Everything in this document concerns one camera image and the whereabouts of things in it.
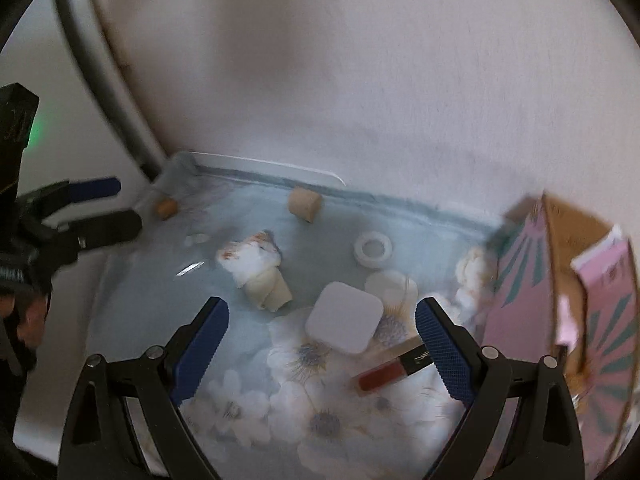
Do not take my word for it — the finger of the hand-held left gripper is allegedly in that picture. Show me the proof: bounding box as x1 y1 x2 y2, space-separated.
30 209 143 272
15 176 122 222

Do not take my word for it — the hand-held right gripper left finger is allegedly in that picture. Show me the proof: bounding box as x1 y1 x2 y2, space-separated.
57 296 231 480

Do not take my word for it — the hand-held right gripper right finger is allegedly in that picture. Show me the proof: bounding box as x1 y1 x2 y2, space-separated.
415 297 586 480

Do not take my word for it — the red lipstick tube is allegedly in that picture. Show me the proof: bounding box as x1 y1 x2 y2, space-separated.
350 340 431 393

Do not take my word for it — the pink printed cardboard box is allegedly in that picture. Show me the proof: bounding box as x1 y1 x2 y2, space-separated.
482 191 640 476

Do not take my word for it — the white square compact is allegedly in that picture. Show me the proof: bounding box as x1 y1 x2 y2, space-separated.
305 281 385 356

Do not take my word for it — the person's left forearm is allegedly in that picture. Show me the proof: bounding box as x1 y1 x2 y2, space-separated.
0 355 36 480

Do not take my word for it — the person's left hand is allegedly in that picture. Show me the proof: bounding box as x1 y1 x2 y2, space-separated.
0 287 51 356

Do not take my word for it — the beige sock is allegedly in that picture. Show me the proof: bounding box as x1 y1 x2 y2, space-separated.
243 269 293 312

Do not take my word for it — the floral printed cloth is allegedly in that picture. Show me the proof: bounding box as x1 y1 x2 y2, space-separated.
82 152 506 480

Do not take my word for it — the white orange printed sock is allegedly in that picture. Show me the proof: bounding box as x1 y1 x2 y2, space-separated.
216 231 282 288

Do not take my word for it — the large cork stopper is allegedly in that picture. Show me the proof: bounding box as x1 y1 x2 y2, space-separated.
287 187 323 223

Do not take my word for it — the grey door frame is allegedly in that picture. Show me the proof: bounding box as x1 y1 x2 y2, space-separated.
50 0 168 183

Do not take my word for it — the white plastic ring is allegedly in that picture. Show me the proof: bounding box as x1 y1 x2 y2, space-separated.
353 231 393 267

